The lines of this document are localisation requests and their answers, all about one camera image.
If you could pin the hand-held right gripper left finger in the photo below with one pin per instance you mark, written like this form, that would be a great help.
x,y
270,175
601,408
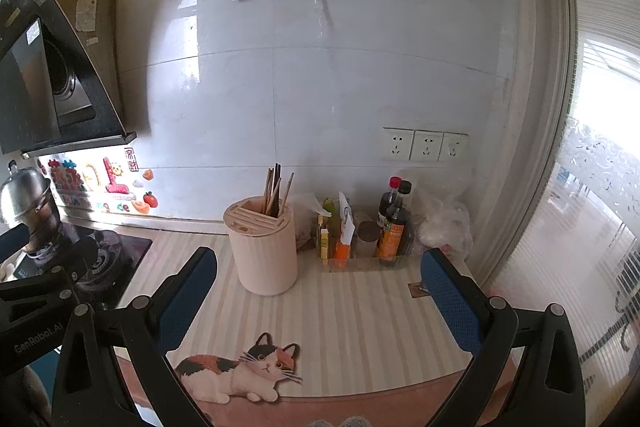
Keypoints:
x,y
187,297

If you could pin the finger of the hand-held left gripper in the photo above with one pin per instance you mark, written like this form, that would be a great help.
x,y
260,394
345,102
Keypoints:
x,y
12,241
55,274

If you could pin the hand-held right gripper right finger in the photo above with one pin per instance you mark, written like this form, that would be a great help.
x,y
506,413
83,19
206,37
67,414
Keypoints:
x,y
450,302

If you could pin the cream round utensil holder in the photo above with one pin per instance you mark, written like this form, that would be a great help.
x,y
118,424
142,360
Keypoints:
x,y
260,257

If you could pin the person's left forearm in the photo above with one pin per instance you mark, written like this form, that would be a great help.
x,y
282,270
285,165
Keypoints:
x,y
35,397

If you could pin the brown square tag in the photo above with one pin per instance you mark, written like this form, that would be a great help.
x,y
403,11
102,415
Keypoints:
x,y
419,291

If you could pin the steel pot with lid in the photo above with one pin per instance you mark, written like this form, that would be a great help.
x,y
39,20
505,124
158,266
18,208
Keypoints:
x,y
22,192

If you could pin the black gas stove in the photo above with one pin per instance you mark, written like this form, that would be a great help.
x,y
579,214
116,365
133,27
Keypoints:
x,y
120,252

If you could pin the clear plastic bag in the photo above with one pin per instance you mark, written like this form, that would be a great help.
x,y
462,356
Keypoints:
x,y
445,222

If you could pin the dark bottle with orange label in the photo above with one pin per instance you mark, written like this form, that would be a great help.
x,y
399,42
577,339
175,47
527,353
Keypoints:
x,y
394,237

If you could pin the clear plastic organiser tray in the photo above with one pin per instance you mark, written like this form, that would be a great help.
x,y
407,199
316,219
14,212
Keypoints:
x,y
367,264

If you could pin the brown-lidded jar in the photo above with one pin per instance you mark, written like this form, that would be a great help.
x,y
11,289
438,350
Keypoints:
x,y
367,239

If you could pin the striped cat print mat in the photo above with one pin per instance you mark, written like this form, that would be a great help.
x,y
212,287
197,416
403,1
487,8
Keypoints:
x,y
350,332

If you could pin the orange seasoning packet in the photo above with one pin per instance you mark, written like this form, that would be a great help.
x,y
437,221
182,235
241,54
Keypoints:
x,y
344,247

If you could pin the red-capped dark bottle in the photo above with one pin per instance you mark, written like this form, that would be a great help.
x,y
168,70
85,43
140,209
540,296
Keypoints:
x,y
389,197

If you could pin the yellow box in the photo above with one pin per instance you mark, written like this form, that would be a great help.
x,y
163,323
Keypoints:
x,y
324,244

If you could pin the green-topped bottle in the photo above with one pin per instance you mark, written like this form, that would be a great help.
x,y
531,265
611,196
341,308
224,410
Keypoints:
x,y
328,207

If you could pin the black range hood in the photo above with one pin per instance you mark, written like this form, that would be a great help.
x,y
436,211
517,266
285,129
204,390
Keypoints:
x,y
50,82

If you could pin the frosted window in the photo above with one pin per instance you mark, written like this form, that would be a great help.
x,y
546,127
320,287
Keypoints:
x,y
600,157

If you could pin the white paper label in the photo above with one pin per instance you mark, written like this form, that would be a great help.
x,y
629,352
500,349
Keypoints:
x,y
87,9

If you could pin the group of colourful wall stickers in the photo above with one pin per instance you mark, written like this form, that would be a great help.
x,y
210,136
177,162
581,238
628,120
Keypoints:
x,y
110,187

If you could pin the white wall socket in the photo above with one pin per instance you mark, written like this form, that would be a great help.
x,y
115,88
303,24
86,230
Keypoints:
x,y
396,144
454,148
426,146

